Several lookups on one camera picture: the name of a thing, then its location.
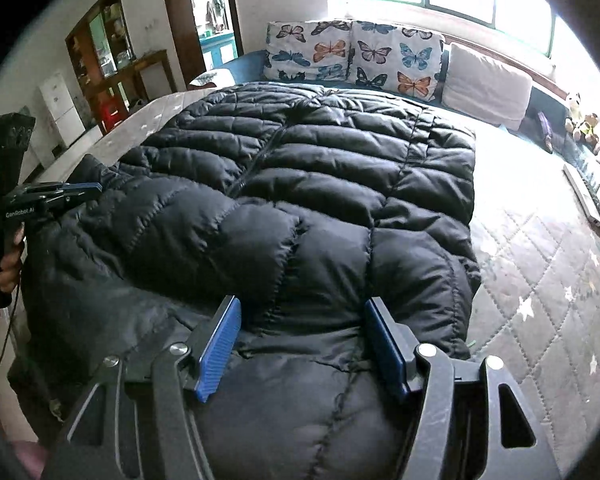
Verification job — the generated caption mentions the brown wooden door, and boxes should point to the brown wooden door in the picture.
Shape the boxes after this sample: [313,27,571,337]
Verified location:
[164,0,245,84]

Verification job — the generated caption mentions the plush toys on bench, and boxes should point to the plush toys on bench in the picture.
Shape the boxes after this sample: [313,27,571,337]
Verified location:
[565,92,600,163]

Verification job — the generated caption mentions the person left hand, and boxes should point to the person left hand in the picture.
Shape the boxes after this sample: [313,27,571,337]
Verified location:
[0,226,24,292]

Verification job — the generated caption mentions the black puffer jacket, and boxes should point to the black puffer jacket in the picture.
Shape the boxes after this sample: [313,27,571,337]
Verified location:
[23,82,480,479]

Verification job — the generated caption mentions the purple toy on bench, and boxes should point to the purple toy on bench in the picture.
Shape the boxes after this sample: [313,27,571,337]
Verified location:
[536,112,554,154]

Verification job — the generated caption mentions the wooden display cabinet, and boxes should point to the wooden display cabinet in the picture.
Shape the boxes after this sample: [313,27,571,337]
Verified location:
[65,0,176,134]

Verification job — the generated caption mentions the red plastic stool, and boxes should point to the red plastic stool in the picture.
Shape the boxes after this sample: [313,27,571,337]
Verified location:
[99,96,129,133]

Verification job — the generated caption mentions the right butterfly pillow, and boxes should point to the right butterfly pillow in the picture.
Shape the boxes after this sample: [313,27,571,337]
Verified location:
[348,21,444,101]

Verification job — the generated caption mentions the white drawer cabinet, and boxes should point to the white drawer cabinet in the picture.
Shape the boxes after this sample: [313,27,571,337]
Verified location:
[38,72,85,148]

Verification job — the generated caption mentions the butterfly pillow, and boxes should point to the butterfly pillow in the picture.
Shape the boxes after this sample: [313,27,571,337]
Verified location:
[348,21,444,101]
[263,20,352,82]

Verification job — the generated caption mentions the grey quilted star mattress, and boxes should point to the grey quilted star mattress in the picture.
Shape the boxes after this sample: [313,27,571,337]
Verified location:
[17,107,600,478]

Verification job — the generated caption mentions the left butterfly pillow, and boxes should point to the left butterfly pillow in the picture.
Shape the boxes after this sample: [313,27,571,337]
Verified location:
[263,20,352,82]

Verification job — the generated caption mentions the blue bench cushion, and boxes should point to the blue bench cushion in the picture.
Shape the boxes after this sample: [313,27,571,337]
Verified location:
[222,50,266,84]

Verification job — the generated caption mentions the white plain pillow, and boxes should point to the white plain pillow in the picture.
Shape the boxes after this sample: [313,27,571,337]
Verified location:
[441,44,532,130]

